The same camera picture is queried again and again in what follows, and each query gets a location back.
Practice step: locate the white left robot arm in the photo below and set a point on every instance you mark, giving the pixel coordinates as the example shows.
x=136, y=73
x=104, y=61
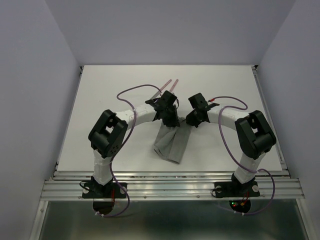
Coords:
x=107, y=136

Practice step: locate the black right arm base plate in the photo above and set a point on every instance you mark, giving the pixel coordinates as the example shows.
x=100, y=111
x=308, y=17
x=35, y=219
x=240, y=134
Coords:
x=232, y=189

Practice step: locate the aluminium mounting rail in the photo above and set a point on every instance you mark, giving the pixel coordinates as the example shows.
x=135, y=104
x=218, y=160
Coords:
x=171, y=186

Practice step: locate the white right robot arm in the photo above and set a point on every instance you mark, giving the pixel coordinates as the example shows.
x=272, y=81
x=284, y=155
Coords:
x=255, y=136

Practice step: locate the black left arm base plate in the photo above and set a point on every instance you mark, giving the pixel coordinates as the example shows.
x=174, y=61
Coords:
x=93, y=190

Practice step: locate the grey cloth napkin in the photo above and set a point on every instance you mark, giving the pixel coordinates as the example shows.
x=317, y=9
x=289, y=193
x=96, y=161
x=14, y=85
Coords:
x=171, y=142

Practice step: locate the pink handled knife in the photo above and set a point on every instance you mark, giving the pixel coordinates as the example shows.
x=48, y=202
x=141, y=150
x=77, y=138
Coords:
x=161, y=89

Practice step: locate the pink handled fork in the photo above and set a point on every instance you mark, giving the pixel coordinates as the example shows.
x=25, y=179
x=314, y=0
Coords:
x=174, y=85

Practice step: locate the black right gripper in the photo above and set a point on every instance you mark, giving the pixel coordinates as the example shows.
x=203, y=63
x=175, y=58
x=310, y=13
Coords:
x=190, y=120

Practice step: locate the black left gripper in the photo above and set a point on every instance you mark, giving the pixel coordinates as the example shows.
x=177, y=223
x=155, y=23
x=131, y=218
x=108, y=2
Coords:
x=174, y=121

